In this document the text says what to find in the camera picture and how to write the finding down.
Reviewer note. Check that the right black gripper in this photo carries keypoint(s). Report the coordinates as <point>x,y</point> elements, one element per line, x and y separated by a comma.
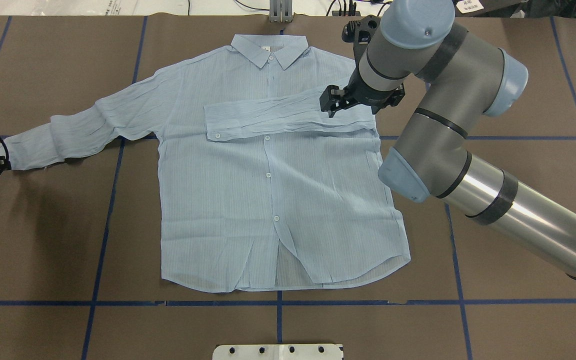
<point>366,96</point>

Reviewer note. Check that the light blue button shirt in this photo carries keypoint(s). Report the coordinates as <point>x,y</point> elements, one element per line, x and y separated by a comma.
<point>259,189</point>

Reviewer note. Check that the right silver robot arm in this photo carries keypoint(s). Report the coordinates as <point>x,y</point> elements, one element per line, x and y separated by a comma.
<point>468,78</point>

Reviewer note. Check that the aluminium frame post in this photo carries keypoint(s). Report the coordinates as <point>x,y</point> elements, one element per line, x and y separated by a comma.
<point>281,11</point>

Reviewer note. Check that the white camera mast base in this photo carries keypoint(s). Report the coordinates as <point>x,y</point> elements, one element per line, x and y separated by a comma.
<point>299,351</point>

